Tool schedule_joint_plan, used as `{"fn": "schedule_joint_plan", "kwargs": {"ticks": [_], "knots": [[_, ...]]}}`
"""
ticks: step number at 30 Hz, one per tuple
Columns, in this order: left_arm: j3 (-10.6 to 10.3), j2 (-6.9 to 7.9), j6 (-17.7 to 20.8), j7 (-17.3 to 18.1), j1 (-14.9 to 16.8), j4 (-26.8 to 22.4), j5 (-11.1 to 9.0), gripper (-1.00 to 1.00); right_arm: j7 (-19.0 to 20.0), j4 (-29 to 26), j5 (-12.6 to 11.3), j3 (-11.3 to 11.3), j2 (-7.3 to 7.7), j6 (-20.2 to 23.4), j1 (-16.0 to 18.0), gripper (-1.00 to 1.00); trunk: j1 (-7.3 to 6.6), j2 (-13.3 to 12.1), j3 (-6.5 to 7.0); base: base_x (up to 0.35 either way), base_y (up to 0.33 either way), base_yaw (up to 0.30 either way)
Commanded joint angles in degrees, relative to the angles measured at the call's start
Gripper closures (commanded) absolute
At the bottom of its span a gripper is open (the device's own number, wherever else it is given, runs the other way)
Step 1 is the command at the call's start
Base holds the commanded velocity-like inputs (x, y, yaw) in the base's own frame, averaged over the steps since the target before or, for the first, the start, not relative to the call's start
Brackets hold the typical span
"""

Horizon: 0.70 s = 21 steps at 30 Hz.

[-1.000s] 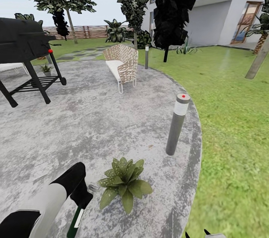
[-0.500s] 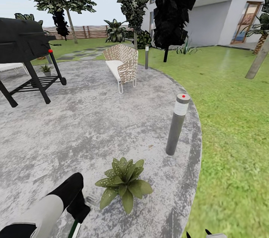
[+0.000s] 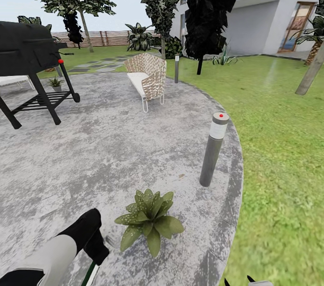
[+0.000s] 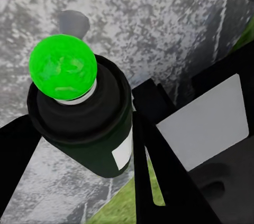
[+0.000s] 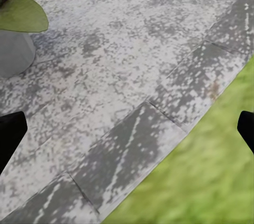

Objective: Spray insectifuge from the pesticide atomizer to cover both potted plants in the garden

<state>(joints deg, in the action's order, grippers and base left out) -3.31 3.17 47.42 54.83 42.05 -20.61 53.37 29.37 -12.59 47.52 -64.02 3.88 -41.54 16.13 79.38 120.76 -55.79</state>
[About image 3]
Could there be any insectifuge atomizer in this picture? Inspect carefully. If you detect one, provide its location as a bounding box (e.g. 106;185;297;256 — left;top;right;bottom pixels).
81;261;100;286

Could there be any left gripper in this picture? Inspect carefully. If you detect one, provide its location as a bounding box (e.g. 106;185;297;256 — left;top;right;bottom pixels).
83;236;109;266

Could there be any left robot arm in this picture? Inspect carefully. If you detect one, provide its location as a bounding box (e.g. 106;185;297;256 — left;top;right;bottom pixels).
0;209;121;286

